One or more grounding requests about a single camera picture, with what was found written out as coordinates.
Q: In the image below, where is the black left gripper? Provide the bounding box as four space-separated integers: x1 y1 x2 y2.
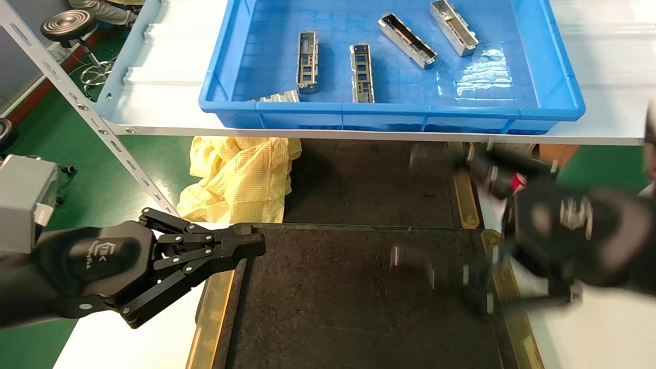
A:
33 207 266 329

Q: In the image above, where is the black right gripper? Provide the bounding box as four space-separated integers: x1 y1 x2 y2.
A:
391 142 642 314

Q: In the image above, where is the silver metal housing part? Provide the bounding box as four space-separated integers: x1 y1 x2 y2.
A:
378 13 438 69
430 0 479 57

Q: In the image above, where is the half-hidden silver metal part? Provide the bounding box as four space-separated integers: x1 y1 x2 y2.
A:
251 90 301 103

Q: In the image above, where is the grey metal housing part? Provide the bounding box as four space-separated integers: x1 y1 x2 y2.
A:
296 31 319 94
350 42 375 104

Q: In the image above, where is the open silver metal housing part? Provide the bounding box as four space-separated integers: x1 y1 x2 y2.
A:
378 13 438 69

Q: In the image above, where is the yellow checked cloth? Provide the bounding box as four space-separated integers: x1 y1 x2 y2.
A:
177 136 302 224

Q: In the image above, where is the black tray with brass edges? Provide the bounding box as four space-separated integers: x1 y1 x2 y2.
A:
186 223 544 369
283 138 481 229

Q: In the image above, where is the white shelf board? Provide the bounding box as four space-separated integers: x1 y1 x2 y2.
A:
95 0 656 146

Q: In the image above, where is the blue plastic bin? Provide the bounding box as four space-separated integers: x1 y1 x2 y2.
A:
199 0 586 135

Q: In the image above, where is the large black wheel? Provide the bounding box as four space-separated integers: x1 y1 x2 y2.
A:
0 118 18 152

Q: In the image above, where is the seated person in grey trousers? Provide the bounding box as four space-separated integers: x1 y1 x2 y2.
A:
68 0 147 26

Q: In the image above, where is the black round stool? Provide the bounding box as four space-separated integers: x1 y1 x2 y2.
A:
40 9 118 95

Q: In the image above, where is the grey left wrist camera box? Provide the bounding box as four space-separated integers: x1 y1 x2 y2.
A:
0 155 59 254

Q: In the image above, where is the grey perforated shelf post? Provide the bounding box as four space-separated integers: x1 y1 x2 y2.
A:
0 0 178 216

